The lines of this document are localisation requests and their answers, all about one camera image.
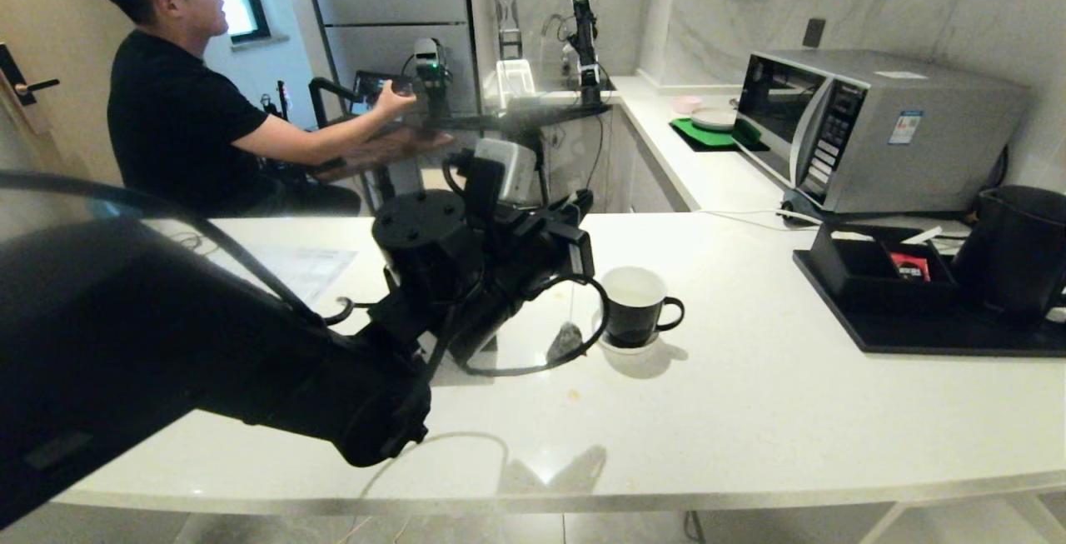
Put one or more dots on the black cup white inside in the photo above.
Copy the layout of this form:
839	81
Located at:
635	315

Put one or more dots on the tablet screen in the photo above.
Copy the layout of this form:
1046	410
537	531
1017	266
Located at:
376	90

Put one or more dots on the red packet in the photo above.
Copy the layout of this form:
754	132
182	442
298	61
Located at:
911	266

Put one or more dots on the black tray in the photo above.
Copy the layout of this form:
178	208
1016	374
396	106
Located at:
916	329

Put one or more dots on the green mat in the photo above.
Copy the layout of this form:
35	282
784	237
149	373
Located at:
704	136

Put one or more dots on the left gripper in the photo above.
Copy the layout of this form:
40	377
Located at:
508	277

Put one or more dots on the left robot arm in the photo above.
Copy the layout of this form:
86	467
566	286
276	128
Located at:
125	344

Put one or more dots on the dark wall socket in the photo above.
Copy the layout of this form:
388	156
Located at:
814	32

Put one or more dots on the black kettle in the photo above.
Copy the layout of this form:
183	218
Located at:
1012	257

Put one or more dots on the grey device green light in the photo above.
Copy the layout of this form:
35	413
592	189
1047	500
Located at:
430	69

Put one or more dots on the black organizer box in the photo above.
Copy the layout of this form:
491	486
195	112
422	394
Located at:
858	273

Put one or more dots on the printed paper sheet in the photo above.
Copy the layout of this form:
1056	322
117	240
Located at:
304	265

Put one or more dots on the white packet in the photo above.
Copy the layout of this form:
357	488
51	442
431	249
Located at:
923	235

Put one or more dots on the pink bowl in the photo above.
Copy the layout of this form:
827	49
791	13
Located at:
686	103

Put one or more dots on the person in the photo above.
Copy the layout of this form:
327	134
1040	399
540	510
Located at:
179	123

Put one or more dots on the silver microwave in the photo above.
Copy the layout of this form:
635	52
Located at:
933	136

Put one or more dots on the silver refrigerator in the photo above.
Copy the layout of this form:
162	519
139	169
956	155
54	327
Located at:
391	19

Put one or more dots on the white plate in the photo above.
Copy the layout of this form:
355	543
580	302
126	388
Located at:
714	117

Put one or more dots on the white saucer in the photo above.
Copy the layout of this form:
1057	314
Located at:
626	349

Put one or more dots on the microwave door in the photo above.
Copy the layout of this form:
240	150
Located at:
774	115

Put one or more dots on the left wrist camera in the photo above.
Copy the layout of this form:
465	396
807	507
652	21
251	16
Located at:
508	167

